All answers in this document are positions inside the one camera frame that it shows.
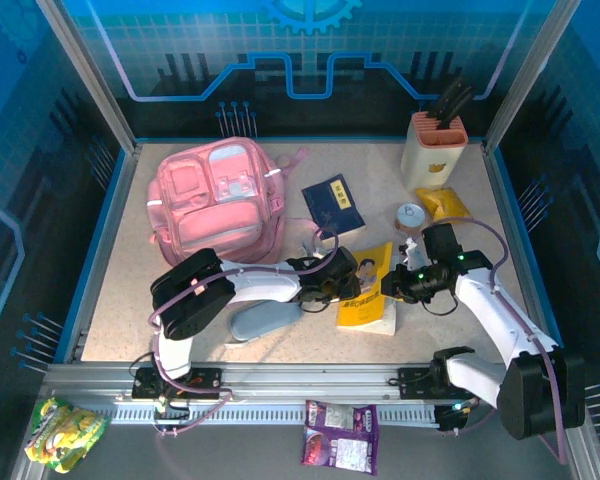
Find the yellow cartoon boy book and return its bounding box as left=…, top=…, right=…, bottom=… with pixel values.
left=335, top=241, right=395, bottom=331

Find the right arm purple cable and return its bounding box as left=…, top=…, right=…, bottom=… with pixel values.
left=424, top=216, right=571, bottom=466

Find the black-handled knife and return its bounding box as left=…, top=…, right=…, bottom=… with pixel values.
left=437, top=89, right=475, bottom=130
left=426, top=77, right=467, bottom=124

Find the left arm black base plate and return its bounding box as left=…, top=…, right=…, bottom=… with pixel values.
left=131, top=367, right=222, bottom=401

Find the pink backpack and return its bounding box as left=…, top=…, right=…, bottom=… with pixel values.
left=146, top=135, right=311, bottom=266

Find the peach-labelled tin can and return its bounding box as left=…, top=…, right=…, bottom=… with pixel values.
left=394, top=202, right=426, bottom=234

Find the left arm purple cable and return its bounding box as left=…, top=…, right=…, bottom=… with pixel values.
left=147, top=227, right=341, bottom=441

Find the white slotted cable duct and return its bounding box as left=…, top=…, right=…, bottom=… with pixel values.
left=99, top=403, right=439, bottom=427

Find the cream knife block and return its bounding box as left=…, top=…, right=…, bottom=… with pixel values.
left=399, top=110, right=469, bottom=194

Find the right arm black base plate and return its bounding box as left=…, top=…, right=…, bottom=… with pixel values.
left=397, top=366, right=481, bottom=401

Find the green yellow snack bag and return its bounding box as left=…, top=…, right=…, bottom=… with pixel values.
left=23, top=397, right=112, bottom=475

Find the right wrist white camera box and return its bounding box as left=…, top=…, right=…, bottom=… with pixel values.
left=404, top=239, right=427, bottom=274

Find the yellow snack pouch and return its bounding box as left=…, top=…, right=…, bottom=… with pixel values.
left=414, top=186, right=471, bottom=223

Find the dark blue book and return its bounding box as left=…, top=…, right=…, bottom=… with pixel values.
left=301, top=173, right=367, bottom=236

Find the purple snack bag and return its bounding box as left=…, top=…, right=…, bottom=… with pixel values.
left=301, top=399, right=381, bottom=476

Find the grey-blue pencil case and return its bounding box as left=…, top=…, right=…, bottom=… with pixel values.
left=223, top=299, right=306, bottom=346

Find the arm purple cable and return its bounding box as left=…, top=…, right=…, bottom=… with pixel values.
left=424, top=216, right=571, bottom=466
left=147, top=227, right=341, bottom=441

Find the aluminium frame post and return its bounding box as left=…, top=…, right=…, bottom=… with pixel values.
left=481, top=0, right=582, bottom=155
left=33, top=0, right=142, bottom=157

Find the aluminium front rail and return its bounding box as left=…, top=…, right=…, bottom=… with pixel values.
left=39, top=362, right=581, bottom=407

